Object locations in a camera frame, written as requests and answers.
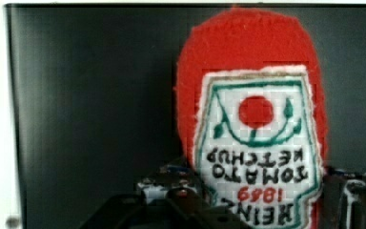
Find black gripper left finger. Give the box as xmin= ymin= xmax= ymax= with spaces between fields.
xmin=80 ymin=158 xmax=251 ymax=229

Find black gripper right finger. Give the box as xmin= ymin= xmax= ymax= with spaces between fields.
xmin=318 ymin=167 xmax=366 ymax=229

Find red felt ketchup bottle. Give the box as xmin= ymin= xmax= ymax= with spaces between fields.
xmin=175 ymin=8 xmax=327 ymax=229

